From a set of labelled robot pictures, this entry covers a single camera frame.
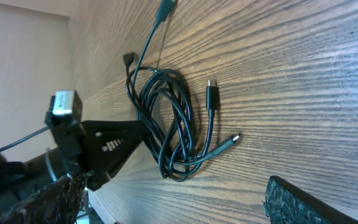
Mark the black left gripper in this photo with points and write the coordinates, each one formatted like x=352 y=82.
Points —
x=97 y=148

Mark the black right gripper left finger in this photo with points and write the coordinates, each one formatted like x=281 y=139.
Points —
x=56 y=202

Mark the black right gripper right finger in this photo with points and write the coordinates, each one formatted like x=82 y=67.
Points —
x=285 y=203

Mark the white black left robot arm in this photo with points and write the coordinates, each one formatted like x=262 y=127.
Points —
x=33 y=174

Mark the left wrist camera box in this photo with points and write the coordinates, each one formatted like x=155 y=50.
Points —
x=65 y=107

